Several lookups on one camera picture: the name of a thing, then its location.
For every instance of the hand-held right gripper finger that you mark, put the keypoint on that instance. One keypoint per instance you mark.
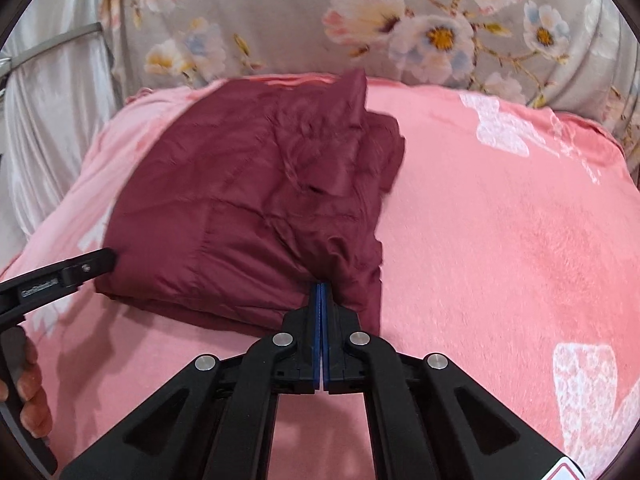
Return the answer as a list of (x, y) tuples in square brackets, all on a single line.
[(325, 340), (317, 340)]

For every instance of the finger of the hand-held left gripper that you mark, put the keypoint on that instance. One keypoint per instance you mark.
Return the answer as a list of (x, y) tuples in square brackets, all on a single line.
[(92, 265)]

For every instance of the maroon quilted jacket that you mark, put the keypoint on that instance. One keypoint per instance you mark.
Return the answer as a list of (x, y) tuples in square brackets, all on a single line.
[(240, 200)]

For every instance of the person's left hand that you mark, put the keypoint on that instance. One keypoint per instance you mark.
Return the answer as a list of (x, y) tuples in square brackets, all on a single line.
[(34, 400)]

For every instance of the silver satin cloth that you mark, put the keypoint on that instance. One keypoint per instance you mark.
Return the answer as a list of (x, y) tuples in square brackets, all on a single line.
[(55, 120)]

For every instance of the pink patterned blanket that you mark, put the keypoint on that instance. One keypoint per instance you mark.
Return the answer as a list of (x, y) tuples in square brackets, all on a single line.
[(490, 260)]

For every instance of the grey metal bar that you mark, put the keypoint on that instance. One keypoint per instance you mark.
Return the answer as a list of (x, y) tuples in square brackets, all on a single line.
[(55, 42)]

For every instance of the grey floral bedsheet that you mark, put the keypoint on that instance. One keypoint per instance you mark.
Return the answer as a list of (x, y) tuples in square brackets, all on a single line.
[(280, 15)]

